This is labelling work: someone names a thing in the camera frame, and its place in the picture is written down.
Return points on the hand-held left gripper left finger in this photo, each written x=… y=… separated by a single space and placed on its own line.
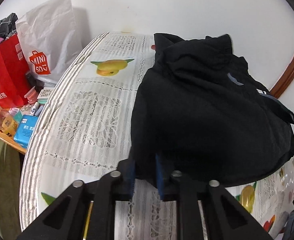
x=130 y=180

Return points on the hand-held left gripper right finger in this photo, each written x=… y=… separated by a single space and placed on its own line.
x=160 y=177

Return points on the black white blue jacket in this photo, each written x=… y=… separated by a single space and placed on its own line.
x=199 y=105

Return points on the fruit print lace tablecloth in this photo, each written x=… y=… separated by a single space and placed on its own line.
x=86 y=117

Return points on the blue tissue pack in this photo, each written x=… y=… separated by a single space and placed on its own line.
x=25 y=132

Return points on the blue white tube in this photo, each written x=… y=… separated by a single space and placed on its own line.
x=36 y=109

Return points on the white ribbed box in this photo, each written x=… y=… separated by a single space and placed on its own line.
x=44 y=95

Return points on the wooden side desk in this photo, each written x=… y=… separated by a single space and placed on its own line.
x=11 y=143

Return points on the teal small box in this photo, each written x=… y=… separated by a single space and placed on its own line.
x=18 y=117

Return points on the green cloth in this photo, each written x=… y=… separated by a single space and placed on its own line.
x=1 y=180

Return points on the pink cup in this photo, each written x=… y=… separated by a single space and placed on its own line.
x=31 y=96

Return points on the orange drink bottle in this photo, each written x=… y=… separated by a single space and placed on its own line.
x=4 y=121

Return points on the white plastic shopping bag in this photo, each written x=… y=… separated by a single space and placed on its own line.
x=51 y=37

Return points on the red paper shopping bag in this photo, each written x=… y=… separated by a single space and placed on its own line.
x=4 y=75

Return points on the plaid cloth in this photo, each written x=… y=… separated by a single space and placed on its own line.
x=0 y=30

